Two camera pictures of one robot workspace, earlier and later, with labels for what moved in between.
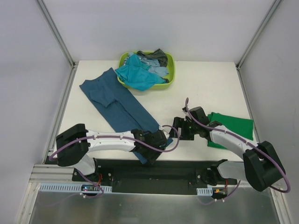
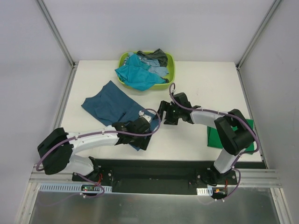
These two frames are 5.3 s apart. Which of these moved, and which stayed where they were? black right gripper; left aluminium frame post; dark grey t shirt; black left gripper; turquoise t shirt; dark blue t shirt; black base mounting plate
Moved: dark blue t shirt; black left gripper; black right gripper
Stayed: left aluminium frame post; turquoise t shirt; black base mounting plate; dark grey t shirt
